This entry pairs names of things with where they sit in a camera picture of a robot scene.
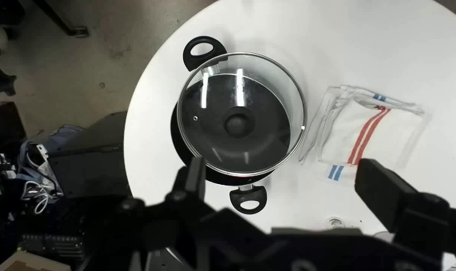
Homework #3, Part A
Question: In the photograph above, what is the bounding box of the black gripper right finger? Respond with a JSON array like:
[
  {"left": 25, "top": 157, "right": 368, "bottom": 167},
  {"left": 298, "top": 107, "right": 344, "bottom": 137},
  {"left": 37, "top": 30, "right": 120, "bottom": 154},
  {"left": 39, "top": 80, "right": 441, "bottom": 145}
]
[{"left": 353, "top": 158, "right": 456, "bottom": 262}]

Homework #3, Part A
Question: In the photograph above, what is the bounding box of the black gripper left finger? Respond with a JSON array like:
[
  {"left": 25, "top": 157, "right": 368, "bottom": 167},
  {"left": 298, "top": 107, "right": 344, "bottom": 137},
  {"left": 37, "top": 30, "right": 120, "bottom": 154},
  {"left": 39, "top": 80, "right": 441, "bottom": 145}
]
[{"left": 119, "top": 155, "right": 262, "bottom": 243}]

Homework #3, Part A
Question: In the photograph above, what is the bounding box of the glass pot lid black knob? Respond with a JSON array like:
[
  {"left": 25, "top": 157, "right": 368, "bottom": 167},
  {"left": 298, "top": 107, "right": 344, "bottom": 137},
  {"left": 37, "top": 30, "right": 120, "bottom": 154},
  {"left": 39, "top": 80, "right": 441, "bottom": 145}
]
[{"left": 174, "top": 52, "right": 307, "bottom": 178}]

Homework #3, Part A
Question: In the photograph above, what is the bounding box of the black box case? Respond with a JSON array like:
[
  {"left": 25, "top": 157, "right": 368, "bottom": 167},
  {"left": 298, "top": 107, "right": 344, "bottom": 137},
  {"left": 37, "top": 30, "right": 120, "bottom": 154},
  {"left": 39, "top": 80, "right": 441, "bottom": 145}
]
[{"left": 49, "top": 112, "right": 134, "bottom": 202}]

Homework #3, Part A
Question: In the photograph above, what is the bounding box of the brown cardboard piece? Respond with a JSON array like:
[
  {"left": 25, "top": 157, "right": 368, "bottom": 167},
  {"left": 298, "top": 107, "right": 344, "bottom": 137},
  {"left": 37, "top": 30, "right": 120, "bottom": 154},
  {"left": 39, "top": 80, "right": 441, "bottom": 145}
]
[{"left": 0, "top": 249, "right": 58, "bottom": 271}]

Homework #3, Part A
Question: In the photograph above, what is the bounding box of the black chair leg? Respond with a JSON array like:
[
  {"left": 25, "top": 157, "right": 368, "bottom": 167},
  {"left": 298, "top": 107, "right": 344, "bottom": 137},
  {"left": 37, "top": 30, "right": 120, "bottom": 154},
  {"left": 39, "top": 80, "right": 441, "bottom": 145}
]
[{"left": 33, "top": 0, "right": 91, "bottom": 39}]

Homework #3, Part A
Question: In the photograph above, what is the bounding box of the black pot with loop handles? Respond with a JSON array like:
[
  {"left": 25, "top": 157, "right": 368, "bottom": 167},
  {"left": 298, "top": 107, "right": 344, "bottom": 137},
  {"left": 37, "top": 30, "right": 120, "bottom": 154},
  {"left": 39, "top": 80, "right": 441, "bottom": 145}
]
[{"left": 168, "top": 35, "right": 308, "bottom": 216}]

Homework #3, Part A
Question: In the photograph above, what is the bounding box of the blue white bag with cords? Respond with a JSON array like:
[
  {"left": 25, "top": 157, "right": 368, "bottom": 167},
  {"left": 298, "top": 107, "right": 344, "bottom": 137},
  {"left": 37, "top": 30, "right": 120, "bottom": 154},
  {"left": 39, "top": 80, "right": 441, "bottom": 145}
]
[{"left": 15, "top": 140, "right": 64, "bottom": 216}]

